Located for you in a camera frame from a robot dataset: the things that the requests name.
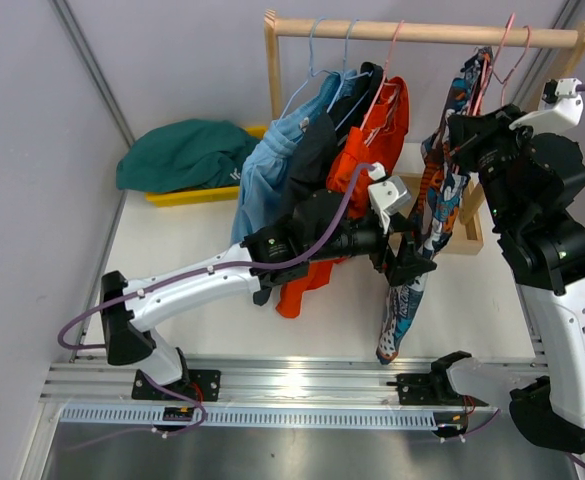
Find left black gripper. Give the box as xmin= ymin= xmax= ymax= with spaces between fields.
xmin=307 ymin=211 xmax=436 ymax=287

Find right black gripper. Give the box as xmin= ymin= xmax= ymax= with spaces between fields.
xmin=448 ymin=104 xmax=543 ymax=229

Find patterned colourful shorts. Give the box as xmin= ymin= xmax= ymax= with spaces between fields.
xmin=376 ymin=46 xmax=494 ymax=365

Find pink hanger patterned shorts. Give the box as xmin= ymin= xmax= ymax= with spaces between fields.
xmin=446 ymin=13 xmax=517 ymax=176

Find dark green shorts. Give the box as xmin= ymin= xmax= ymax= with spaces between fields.
xmin=115 ymin=119 xmax=260 ymax=194

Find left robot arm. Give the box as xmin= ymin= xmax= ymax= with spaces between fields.
xmin=101 ymin=190 xmax=437 ymax=400

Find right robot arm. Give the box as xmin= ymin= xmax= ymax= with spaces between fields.
xmin=428 ymin=105 xmax=585 ymax=454

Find dark navy shorts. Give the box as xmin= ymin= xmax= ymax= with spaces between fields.
xmin=251 ymin=61 xmax=386 ymax=307

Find pink hanger orange shorts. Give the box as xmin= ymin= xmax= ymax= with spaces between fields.
xmin=359 ymin=19 xmax=406 ymax=146

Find blue hanger navy shorts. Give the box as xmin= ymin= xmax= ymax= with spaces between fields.
xmin=326 ymin=18 xmax=373 ymax=114

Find blue hanger light shorts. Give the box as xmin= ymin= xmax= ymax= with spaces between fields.
xmin=277 ymin=16 xmax=332 ymax=122

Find wooden clothes rack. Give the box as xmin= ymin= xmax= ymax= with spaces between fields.
xmin=264 ymin=8 xmax=585 ymax=256

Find yellow plastic bin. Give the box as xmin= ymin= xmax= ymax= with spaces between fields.
xmin=142 ymin=127 xmax=264 ymax=206

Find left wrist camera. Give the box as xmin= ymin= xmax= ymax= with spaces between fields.
xmin=367 ymin=162 xmax=412 ymax=234

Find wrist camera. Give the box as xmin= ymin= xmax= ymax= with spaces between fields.
xmin=509 ymin=78 xmax=584 ymax=134
xmin=367 ymin=162 xmax=412 ymax=234

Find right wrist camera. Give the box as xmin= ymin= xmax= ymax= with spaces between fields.
xmin=509 ymin=78 xmax=584 ymax=134

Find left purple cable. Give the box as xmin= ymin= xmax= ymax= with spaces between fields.
xmin=57 ymin=162 xmax=381 ymax=436

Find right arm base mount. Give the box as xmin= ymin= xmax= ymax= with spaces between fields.
xmin=386 ymin=373 xmax=487 ymax=407

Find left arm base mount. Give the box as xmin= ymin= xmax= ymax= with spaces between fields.
xmin=131 ymin=369 xmax=222 ymax=402

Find aluminium rail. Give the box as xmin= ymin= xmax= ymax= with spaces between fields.
xmin=36 ymin=355 xmax=548 ymax=411

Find slotted cable duct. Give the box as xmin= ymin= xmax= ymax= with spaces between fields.
xmin=59 ymin=405 xmax=436 ymax=430

